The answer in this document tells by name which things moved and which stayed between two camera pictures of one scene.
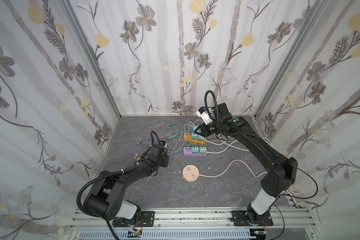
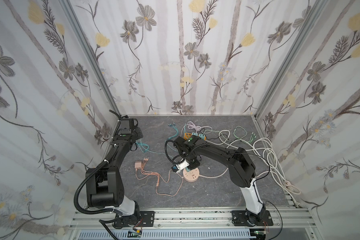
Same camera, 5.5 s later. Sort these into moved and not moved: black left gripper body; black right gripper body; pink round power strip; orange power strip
Moved: black right gripper body; black left gripper body
Not moved: pink round power strip; orange power strip
